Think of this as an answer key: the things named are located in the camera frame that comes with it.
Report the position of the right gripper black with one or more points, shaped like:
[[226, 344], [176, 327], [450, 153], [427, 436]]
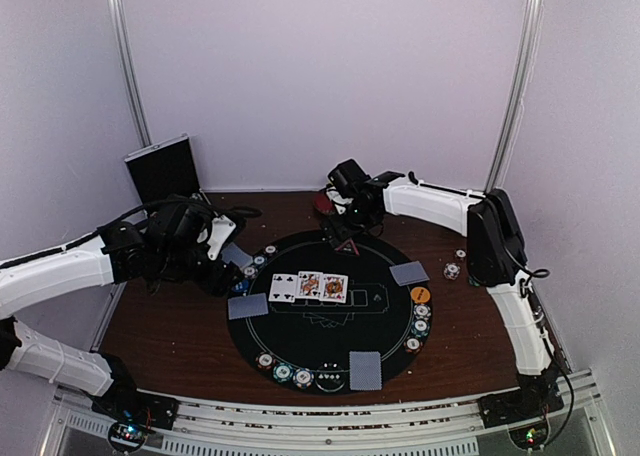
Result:
[[344, 231]]

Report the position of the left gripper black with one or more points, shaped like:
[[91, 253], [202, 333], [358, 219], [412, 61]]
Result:
[[219, 280]]

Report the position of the red black triangle dealer marker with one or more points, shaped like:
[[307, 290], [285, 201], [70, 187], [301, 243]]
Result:
[[348, 248]]

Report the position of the blue round blind button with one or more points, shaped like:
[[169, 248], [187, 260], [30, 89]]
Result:
[[240, 288]]

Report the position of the face-down cards player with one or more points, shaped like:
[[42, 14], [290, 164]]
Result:
[[365, 372], [409, 273], [248, 306]]

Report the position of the king face card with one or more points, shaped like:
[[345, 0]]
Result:
[[309, 285], [334, 288]]

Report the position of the orange round blind button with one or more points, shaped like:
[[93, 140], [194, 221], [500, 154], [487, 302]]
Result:
[[420, 295]]

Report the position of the white blue chip stack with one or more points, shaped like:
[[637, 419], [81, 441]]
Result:
[[451, 271]]

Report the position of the brown chip stack front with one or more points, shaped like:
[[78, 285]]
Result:
[[265, 361]]

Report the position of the face-down cards front player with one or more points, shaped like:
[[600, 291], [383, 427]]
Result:
[[365, 372]]

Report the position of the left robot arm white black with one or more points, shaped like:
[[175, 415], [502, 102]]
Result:
[[31, 279]]

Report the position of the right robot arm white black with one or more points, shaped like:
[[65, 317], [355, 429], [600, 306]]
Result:
[[495, 258]]

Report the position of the red plate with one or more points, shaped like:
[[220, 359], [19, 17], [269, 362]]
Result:
[[322, 205]]

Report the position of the aluminium poker case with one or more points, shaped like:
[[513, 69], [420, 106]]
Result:
[[165, 169]]

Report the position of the round black poker mat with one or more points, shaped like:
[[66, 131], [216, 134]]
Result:
[[317, 335]]

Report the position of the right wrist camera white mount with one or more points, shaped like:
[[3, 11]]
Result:
[[339, 203]]

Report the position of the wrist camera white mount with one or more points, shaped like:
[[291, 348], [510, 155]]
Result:
[[339, 203], [216, 235]]

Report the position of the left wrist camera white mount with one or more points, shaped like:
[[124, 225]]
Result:
[[216, 235]]

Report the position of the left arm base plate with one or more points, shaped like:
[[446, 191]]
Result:
[[141, 409]]

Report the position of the right aluminium corner post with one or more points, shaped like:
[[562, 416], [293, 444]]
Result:
[[524, 67]]

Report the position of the aluminium corner post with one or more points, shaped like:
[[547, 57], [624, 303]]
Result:
[[524, 67], [117, 12]]

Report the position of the aluminium front rail frame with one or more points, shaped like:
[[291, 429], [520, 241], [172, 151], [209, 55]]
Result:
[[451, 426]]

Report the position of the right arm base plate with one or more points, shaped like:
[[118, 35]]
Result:
[[498, 409]]

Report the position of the left aluminium corner post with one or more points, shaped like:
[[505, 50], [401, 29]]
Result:
[[117, 12]]

